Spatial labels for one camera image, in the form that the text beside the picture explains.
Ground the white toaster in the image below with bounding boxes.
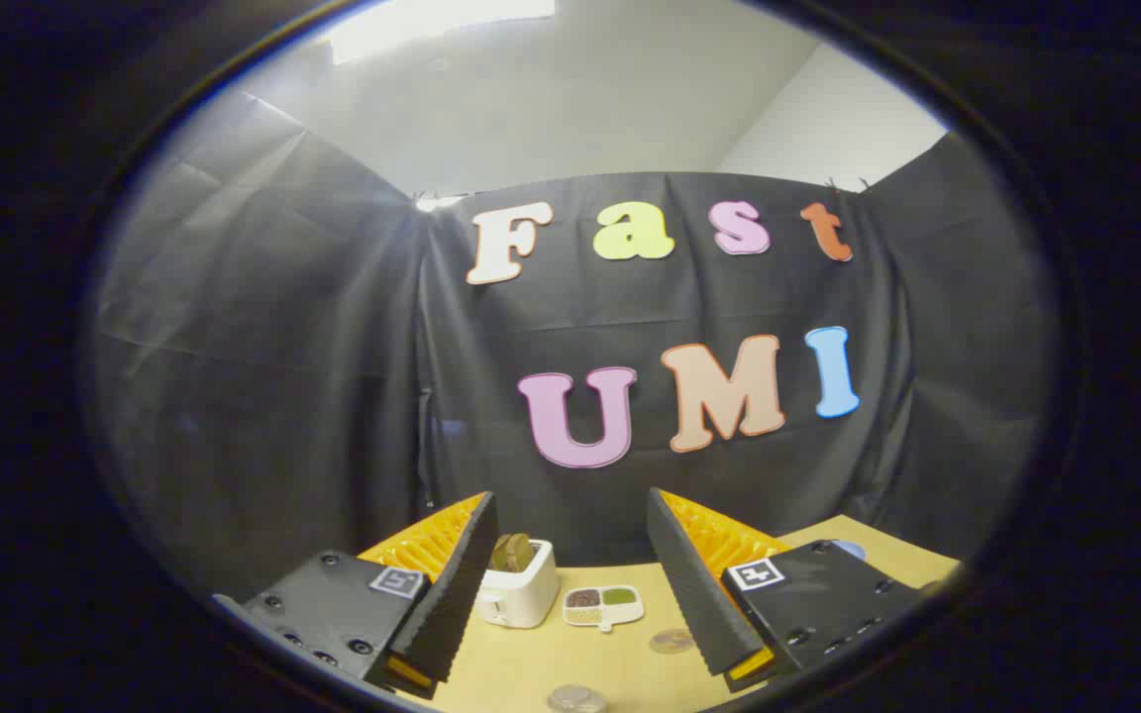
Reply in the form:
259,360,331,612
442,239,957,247
476,540,562,630

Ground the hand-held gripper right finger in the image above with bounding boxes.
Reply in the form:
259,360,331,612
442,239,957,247
647,488,928,694

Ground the white divided bean dish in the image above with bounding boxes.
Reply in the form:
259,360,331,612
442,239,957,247
563,584,646,633

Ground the bright ceiling light panel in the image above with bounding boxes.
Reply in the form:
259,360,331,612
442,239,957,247
331,0,557,66

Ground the clear glass bottle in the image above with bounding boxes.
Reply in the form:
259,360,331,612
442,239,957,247
546,683,608,713

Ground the black backdrop cloth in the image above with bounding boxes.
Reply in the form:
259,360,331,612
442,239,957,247
90,89,1062,605

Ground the light wooden table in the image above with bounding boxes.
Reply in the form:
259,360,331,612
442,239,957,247
432,515,963,713

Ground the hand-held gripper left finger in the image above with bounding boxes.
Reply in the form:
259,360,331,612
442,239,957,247
214,492,499,699

